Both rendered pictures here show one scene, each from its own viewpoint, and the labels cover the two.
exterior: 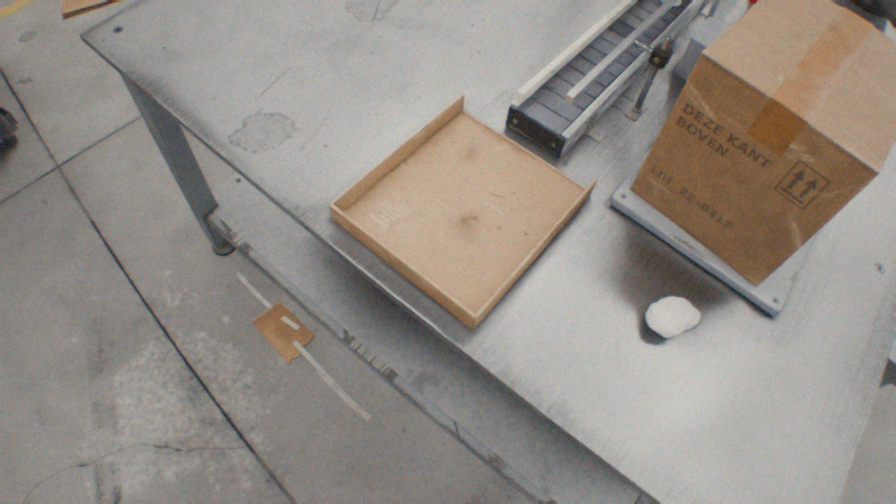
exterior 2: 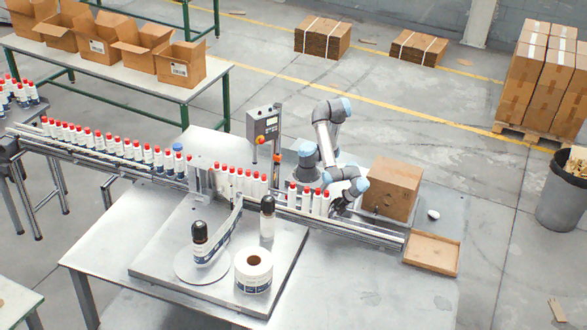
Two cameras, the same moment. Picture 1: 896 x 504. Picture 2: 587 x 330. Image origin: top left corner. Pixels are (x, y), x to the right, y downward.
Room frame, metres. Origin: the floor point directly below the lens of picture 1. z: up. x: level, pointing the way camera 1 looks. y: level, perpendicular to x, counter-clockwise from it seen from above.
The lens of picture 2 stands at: (1.87, 1.81, 3.05)
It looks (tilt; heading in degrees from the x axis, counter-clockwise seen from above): 37 degrees down; 254
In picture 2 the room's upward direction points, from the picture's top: 4 degrees clockwise
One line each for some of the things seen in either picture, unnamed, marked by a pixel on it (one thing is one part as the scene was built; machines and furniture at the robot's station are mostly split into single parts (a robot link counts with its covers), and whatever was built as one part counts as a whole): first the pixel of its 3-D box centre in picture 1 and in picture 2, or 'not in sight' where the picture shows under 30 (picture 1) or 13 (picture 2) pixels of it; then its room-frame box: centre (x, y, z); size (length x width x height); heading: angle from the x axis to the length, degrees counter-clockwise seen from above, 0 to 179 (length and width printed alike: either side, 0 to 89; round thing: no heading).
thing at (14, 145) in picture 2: not in sight; (10, 161); (3.00, -1.54, 0.71); 0.15 x 0.12 x 0.34; 57
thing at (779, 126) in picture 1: (776, 128); (392, 188); (0.58, -0.45, 0.99); 0.30 x 0.24 x 0.27; 142
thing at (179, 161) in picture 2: not in sight; (179, 165); (1.85, -0.92, 0.98); 0.05 x 0.05 x 0.20
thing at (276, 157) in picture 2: not in sight; (274, 177); (1.30, -0.61, 1.05); 0.10 x 0.04 x 0.33; 57
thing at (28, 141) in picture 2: not in sight; (91, 195); (2.49, -1.34, 0.47); 1.17 x 0.38 x 0.94; 147
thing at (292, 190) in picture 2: not in sight; (291, 196); (1.21, -0.50, 0.98); 0.05 x 0.05 x 0.20
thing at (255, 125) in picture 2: not in sight; (263, 125); (1.36, -0.70, 1.38); 0.17 x 0.10 x 0.19; 22
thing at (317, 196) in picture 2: not in sight; (316, 201); (1.08, -0.42, 0.98); 0.05 x 0.05 x 0.20
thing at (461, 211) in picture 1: (467, 197); (432, 251); (0.48, -0.02, 0.85); 0.30 x 0.26 x 0.04; 147
